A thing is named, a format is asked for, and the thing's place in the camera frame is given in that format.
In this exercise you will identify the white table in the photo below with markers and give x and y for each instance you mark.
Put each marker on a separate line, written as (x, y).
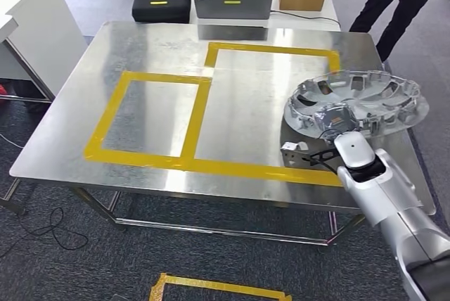
(302, 18)

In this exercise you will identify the person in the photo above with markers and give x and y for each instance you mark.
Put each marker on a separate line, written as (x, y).
(397, 0)

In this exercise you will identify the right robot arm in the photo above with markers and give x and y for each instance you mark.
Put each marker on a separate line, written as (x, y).
(397, 210)

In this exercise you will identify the silver plastic wheel hubcap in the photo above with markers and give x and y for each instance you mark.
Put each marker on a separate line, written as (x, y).
(372, 98)

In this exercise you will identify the steel workbench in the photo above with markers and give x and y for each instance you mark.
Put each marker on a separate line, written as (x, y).
(158, 117)

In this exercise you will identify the black fabric case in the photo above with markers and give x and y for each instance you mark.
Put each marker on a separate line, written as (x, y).
(161, 5)

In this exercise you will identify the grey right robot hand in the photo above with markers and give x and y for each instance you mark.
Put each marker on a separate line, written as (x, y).
(335, 122)

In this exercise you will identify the white cabinet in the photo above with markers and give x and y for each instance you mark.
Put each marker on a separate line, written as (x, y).
(38, 33)

